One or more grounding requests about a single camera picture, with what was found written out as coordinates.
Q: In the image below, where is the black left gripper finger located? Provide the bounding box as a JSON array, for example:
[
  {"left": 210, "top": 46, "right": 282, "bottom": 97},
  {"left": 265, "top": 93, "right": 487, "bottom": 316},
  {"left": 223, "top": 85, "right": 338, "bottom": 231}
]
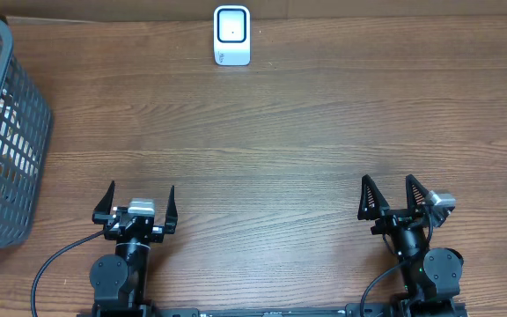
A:
[
  {"left": 93, "top": 181, "right": 115, "bottom": 215},
  {"left": 165, "top": 186, "right": 178, "bottom": 220}
]

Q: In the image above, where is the grey plastic mesh basket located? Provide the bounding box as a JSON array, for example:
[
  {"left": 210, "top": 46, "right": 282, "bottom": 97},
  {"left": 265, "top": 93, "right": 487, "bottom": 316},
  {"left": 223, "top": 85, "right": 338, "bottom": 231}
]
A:
[{"left": 0, "top": 20, "right": 53, "bottom": 248}]

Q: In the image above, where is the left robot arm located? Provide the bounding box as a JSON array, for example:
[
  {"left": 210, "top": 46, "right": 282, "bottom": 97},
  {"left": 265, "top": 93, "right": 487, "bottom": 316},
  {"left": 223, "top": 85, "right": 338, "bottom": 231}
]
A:
[{"left": 89, "top": 182, "right": 178, "bottom": 316}]

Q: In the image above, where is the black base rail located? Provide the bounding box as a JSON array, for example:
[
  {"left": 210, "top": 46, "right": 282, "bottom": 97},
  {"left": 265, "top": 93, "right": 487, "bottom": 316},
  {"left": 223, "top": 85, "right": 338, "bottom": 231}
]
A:
[{"left": 156, "top": 302, "right": 395, "bottom": 317}]

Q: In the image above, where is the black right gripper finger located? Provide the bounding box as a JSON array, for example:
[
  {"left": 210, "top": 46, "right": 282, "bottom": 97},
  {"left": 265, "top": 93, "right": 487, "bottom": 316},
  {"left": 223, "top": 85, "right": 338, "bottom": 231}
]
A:
[
  {"left": 405, "top": 174, "right": 429, "bottom": 208},
  {"left": 357, "top": 174, "right": 390, "bottom": 220}
]

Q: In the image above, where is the white barcode scanner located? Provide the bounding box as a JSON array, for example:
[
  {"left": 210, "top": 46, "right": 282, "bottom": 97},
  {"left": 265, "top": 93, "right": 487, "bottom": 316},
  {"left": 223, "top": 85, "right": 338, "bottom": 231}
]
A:
[{"left": 213, "top": 4, "right": 251, "bottom": 66}]

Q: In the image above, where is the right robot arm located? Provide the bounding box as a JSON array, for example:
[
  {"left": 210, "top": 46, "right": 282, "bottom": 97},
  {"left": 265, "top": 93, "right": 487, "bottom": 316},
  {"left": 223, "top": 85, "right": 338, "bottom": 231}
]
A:
[{"left": 357, "top": 174, "right": 467, "bottom": 317}]

